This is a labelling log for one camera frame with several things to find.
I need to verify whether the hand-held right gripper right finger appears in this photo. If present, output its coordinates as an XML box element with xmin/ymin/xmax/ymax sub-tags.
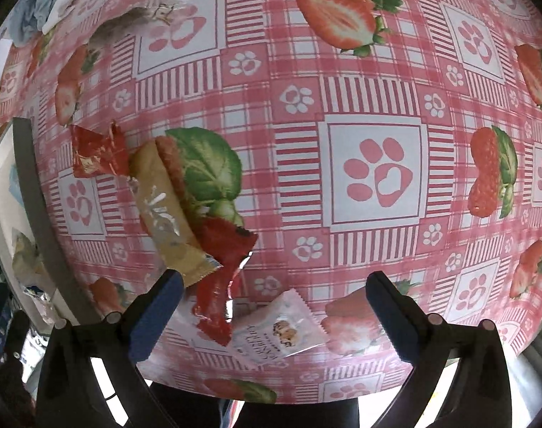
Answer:
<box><xmin>365</xmin><ymin>271</ymin><xmax>511</xmax><ymax>428</ymax></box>

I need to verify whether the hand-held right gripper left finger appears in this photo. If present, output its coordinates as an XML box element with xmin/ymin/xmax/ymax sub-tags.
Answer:
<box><xmin>36</xmin><ymin>270</ymin><xmax>185</xmax><ymax>428</ymax></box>

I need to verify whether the long red snack packet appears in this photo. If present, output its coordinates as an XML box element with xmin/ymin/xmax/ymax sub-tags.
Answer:
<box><xmin>190</xmin><ymin>216</ymin><xmax>259</xmax><ymax>346</ymax></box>

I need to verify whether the yellow snack bar packet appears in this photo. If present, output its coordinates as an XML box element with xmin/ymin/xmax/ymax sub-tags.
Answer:
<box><xmin>127</xmin><ymin>138</ymin><xmax>224</xmax><ymax>288</ymax></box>

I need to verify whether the white cookie packet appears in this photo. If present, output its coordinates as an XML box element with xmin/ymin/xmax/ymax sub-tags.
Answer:
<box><xmin>166</xmin><ymin>289</ymin><xmax>327</xmax><ymax>372</ymax></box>

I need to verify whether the white box with grey rim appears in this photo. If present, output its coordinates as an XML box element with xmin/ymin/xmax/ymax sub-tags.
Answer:
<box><xmin>0</xmin><ymin>117</ymin><xmax>103</xmax><ymax>328</ymax></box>

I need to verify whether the small red snack packet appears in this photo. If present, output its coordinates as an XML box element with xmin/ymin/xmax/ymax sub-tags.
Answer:
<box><xmin>70</xmin><ymin>119</ymin><xmax>131</xmax><ymax>179</ymax></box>

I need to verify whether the silver snack packet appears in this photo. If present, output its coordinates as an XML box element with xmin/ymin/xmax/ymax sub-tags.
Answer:
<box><xmin>21</xmin><ymin>283</ymin><xmax>54</xmax><ymax>322</ymax></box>

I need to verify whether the beige snack packet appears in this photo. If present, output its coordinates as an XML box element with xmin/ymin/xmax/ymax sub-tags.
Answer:
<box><xmin>11</xmin><ymin>229</ymin><xmax>45</xmax><ymax>278</ymax></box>

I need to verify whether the pink strawberry printed tablecloth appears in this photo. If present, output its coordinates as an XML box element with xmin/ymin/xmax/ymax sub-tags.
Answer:
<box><xmin>0</xmin><ymin>0</ymin><xmax>542</xmax><ymax>404</ymax></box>

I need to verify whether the clear plastic bag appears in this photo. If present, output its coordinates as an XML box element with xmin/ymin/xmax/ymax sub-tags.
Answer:
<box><xmin>88</xmin><ymin>2</ymin><xmax>196</xmax><ymax>51</ymax></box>

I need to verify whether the light blue cloth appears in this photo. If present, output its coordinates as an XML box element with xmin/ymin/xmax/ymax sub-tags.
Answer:
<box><xmin>6</xmin><ymin>0</ymin><xmax>76</xmax><ymax>47</ymax></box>

